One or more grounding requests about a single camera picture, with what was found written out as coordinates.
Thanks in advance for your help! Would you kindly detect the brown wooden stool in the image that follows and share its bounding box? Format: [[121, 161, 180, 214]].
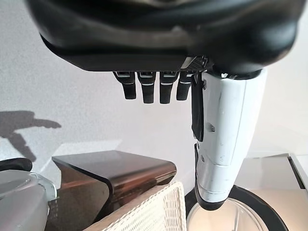
[[51, 150, 178, 223]]

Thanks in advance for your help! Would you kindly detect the white wicker laundry basket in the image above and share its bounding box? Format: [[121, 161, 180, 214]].
[[83, 180, 187, 231]]

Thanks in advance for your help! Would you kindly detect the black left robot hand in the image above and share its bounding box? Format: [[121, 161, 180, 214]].
[[24, 0, 306, 210]]

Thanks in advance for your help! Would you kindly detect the round glass washing machine door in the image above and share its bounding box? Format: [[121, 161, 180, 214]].
[[185, 185, 295, 231]]

